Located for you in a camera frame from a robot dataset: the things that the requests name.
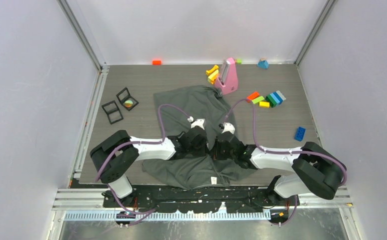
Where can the black brooch box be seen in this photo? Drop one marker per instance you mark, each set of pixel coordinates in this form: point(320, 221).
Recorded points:
point(125, 98)
point(113, 112)

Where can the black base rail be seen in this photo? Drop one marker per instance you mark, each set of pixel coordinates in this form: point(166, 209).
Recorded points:
point(163, 203)

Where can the red block by wall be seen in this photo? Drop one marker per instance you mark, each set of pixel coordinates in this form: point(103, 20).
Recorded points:
point(156, 62)

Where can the yellow curved blocks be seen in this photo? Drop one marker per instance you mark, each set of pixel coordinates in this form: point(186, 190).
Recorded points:
point(212, 74)

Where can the small yellow block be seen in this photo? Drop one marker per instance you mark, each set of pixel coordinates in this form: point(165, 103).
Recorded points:
point(264, 104)

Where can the lime green block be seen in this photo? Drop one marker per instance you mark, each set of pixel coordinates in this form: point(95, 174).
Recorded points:
point(258, 99)

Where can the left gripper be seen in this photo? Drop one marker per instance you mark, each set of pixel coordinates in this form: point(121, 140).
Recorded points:
point(204, 150)

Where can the black brooch box far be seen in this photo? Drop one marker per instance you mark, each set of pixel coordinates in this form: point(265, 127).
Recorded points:
point(125, 98)

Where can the blue flat brick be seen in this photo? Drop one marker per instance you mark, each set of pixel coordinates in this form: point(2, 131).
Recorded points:
point(300, 134)

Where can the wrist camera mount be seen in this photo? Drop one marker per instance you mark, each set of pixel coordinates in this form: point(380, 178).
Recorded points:
point(198, 122)
point(227, 127)

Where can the blue triangular block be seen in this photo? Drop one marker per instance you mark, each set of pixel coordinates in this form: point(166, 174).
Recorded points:
point(263, 63)

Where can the pink metronome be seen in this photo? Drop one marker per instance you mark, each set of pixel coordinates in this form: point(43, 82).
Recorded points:
point(227, 79)

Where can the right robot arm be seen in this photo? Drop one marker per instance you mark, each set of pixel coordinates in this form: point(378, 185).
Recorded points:
point(313, 169)

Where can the grey t-shirt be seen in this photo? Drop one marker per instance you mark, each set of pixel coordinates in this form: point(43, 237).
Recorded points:
point(173, 108)

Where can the black brooch box near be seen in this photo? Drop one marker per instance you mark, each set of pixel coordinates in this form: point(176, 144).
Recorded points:
point(113, 112)

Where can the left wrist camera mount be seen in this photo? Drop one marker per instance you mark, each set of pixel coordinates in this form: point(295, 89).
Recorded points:
point(198, 122)

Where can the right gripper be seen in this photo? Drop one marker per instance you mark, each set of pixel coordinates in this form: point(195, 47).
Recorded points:
point(215, 152)

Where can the orange long block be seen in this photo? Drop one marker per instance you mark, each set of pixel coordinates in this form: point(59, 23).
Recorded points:
point(252, 96)

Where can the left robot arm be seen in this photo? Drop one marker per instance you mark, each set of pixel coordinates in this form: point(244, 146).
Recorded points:
point(114, 156)

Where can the stacked blue green bricks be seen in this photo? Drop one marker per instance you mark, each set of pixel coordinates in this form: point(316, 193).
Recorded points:
point(275, 98)

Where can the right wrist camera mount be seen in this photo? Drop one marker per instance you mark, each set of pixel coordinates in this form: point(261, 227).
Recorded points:
point(227, 127)

